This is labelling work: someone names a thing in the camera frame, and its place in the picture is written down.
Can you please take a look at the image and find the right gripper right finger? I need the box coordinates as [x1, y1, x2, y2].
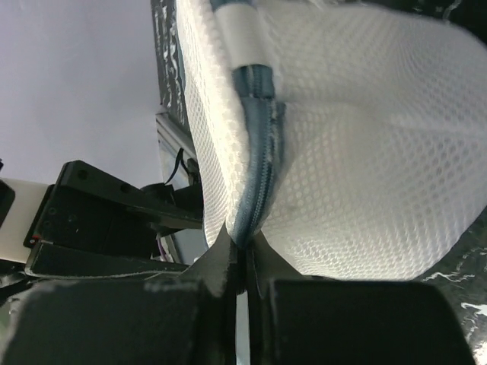
[246, 234, 474, 364]

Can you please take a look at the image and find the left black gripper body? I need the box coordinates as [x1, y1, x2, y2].
[24, 160, 203, 278]

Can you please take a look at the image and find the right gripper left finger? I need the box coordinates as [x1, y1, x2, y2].
[1, 230, 238, 364]

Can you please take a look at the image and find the white mesh laundry bag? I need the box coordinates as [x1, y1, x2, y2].
[177, 1, 486, 280]

